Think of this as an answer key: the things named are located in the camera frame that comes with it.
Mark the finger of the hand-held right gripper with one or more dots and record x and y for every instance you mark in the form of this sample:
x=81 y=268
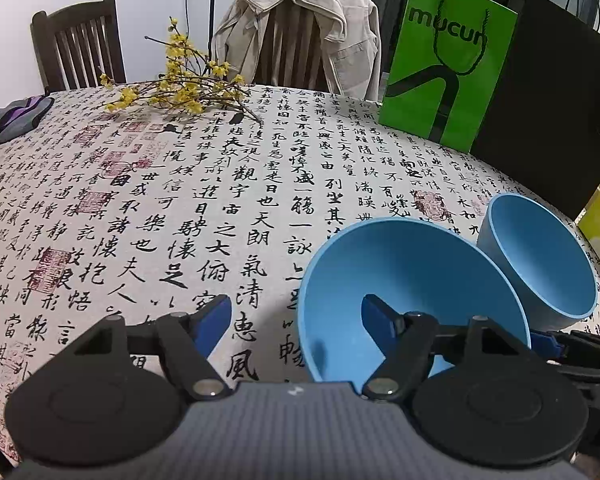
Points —
x=545 y=346

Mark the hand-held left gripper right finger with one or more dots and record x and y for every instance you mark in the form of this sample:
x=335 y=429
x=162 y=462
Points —
x=380 y=322

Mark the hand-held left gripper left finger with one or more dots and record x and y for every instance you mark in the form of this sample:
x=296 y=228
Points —
x=215 y=317

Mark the blue bowl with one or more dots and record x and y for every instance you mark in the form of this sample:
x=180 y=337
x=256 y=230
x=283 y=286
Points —
x=405 y=270
x=540 y=260

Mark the calligraphy printed tablecloth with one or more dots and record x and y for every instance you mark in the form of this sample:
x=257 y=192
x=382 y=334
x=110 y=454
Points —
x=180 y=185

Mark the yellow flower branch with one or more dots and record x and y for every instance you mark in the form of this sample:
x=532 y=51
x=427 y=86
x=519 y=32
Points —
x=180 y=95

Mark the black paper bag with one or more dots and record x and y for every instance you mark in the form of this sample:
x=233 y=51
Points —
x=555 y=110

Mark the green paper bag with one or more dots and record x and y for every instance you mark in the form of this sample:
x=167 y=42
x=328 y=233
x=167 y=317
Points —
x=405 y=60

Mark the beige jacket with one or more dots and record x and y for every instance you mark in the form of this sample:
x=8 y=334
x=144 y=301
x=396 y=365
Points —
x=350 y=50

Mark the dark wooden chair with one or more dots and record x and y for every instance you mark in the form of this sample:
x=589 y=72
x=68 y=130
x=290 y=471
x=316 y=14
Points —
x=290 y=50
x=75 y=10

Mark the grey and purple cloth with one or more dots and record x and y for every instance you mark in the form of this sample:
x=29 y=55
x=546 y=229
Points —
x=15 y=120

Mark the black framed glass door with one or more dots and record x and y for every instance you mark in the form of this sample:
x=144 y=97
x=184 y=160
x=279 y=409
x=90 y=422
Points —
x=392 y=20

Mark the studio lamp on black stand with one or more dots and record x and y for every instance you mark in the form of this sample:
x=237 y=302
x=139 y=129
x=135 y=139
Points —
x=213 y=0

